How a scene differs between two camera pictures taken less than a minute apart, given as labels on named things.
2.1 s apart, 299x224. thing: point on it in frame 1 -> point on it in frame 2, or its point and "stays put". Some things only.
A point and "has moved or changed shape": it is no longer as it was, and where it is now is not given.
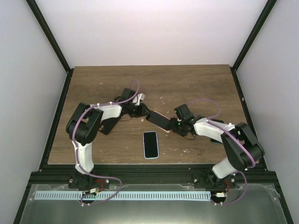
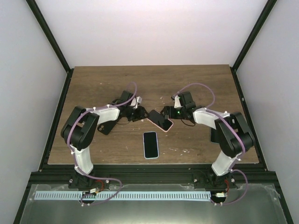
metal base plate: x=246 y=204 stays put
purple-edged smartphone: x=150 y=144 stays put
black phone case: x=106 y=125 stays put
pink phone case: x=167 y=131 has moved or changed shape
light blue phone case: x=150 y=144 stays put
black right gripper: x=171 y=127 -> x=166 y=109
